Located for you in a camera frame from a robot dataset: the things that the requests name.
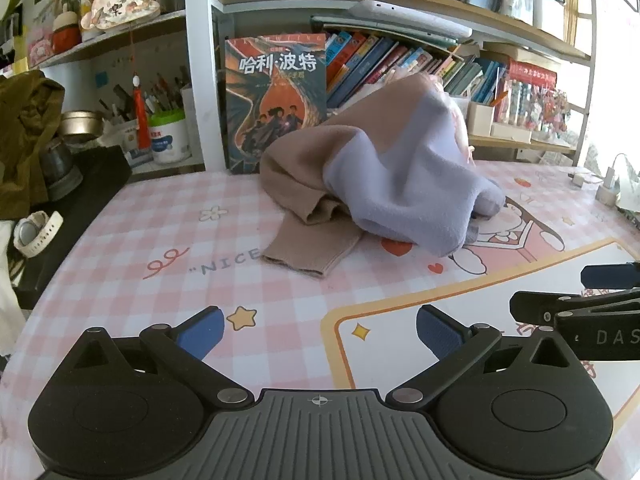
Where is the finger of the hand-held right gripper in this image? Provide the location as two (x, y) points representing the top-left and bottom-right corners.
(509, 289), (640, 326)
(581, 261), (640, 290)

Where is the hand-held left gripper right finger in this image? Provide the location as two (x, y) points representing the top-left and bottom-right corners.
(384, 305), (579, 407)

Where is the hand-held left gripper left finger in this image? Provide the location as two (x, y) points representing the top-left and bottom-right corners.
(74, 306), (254, 407)

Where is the lavender and tan sweater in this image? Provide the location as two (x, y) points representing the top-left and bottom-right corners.
(260, 74), (506, 278)

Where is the white charger plug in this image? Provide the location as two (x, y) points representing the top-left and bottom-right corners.
(597, 152), (632, 206)

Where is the flat cream cardboard box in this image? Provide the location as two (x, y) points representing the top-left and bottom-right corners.
(490, 122), (533, 145)

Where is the white and pink plush bunny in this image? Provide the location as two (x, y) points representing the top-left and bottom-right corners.
(430, 74), (476, 163)

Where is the white wristwatch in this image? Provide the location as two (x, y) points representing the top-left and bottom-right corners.
(12, 210), (65, 259)

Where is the white jar with green lid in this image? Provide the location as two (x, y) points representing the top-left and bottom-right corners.
(148, 110), (193, 165)

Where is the tall cream cardboard box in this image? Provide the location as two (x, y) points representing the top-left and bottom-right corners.
(467, 102), (496, 137)

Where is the red printed card set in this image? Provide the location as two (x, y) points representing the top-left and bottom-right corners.
(500, 57), (568, 133)

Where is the dark metal pot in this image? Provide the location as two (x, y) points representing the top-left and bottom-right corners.
(40, 137), (83, 192)

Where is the red tassel charm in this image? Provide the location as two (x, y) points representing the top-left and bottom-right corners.
(131, 75), (152, 151)

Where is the fantasy novel with dragon cover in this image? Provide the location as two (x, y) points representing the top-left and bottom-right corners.
(224, 34), (328, 176)

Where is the round metal tin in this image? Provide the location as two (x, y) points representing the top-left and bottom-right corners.
(59, 110), (103, 143)

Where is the bunch of pens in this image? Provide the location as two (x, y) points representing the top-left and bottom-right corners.
(97, 72), (191, 123)

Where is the olive jacket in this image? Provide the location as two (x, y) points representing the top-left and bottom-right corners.
(0, 70), (66, 221)

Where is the white shelf unit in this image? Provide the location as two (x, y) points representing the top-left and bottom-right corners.
(0, 0), (601, 177)

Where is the row of colourful books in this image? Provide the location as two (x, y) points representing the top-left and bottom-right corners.
(325, 30), (508, 111)

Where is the white tablet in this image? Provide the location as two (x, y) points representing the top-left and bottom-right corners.
(348, 0), (473, 40)

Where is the red round figurine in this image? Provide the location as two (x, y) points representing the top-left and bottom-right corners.
(52, 10), (82, 54)

